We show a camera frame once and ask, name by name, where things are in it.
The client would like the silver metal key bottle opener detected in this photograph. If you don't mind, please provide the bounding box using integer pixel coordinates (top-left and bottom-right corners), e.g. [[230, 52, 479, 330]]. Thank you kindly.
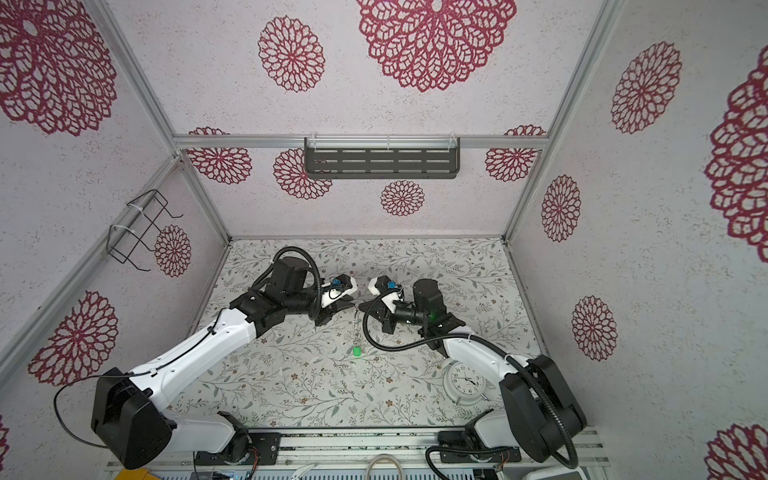
[[352, 308, 365, 348]]

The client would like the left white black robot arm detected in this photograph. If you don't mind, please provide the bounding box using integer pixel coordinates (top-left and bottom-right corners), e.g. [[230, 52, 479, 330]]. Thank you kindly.
[[91, 246, 358, 470]]

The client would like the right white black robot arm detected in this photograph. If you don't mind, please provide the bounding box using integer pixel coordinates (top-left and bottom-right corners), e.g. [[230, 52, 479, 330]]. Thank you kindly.
[[359, 276, 587, 469]]

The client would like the white round alarm clock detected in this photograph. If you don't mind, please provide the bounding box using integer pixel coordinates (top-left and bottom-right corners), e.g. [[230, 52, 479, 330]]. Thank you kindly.
[[442, 360, 488, 407]]

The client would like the yellow object at bottom edge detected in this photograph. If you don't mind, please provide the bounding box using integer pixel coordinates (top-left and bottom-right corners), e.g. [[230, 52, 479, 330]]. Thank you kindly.
[[114, 468, 160, 480]]

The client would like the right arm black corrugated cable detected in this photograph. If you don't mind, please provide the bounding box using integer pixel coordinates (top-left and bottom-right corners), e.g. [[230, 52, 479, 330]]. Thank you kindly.
[[361, 293, 580, 480]]

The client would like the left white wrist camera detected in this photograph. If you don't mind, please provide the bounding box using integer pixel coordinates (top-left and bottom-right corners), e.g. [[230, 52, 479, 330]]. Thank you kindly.
[[321, 274, 358, 308]]

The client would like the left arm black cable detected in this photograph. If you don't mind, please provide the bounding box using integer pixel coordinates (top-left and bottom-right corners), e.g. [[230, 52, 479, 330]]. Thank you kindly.
[[52, 311, 223, 450]]

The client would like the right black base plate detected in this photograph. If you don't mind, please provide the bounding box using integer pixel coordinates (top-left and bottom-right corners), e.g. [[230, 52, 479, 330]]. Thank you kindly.
[[436, 430, 523, 465]]

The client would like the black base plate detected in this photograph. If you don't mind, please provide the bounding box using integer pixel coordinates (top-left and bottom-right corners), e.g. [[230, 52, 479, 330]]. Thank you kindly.
[[436, 430, 523, 465], [193, 432, 282, 466]]

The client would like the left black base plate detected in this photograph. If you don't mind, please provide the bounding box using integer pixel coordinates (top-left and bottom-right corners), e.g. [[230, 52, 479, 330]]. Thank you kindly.
[[193, 432, 282, 466]]

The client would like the dark grey wall shelf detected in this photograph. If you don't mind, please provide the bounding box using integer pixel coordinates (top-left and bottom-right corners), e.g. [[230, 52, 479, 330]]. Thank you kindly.
[[303, 137, 461, 180]]

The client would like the white cable loop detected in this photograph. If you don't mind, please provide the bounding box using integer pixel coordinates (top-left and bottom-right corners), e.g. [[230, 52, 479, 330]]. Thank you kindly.
[[364, 454, 407, 480]]

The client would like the black wire wall basket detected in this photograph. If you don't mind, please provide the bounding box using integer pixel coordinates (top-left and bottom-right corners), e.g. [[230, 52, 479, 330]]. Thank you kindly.
[[105, 189, 183, 272]]

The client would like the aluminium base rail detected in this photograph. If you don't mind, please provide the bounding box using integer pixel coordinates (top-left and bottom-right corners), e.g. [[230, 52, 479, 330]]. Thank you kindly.
[[121, 427, 610, 469]]

